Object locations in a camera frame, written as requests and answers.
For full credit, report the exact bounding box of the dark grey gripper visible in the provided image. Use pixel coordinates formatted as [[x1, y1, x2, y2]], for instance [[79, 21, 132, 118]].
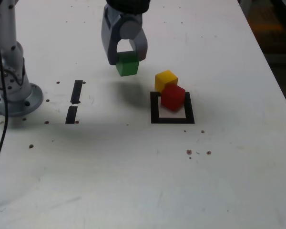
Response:
[[101, 5, 148, 66]]

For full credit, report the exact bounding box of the green cube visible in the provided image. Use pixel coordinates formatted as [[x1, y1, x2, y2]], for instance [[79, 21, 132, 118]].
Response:
[[115, 51, 140, 77]]

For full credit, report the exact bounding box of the yellow cube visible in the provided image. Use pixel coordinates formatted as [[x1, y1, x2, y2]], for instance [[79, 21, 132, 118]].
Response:
[[155, 70, 179, 94]]

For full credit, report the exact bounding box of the red cube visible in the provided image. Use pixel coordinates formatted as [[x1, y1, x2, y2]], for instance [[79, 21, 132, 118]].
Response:
[[160, 83, 186, 111]]

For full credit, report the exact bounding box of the black tape square outline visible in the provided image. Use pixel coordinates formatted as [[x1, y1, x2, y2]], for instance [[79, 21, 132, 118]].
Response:
[[150, 91, 195, 125]]

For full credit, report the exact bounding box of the black tape strip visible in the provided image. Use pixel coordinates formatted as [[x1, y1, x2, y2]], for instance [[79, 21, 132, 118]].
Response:
[[65, 80, 83, 125]]

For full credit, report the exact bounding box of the grey metal beam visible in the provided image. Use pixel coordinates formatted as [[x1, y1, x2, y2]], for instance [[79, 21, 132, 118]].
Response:
[[264, 52, 286, 64]]

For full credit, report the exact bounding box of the grey metal post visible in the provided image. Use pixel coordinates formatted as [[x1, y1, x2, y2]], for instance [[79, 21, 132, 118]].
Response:
[[238, 0, 253, 17]]

